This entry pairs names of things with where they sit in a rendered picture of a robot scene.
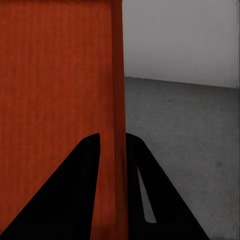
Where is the storage box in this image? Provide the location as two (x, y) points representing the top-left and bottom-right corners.
(0, 0), (129, 240)

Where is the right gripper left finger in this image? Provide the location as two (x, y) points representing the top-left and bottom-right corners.
(0, 133), (101, 240)

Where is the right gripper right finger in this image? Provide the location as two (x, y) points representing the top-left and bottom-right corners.
(126, 133), (210, 240)

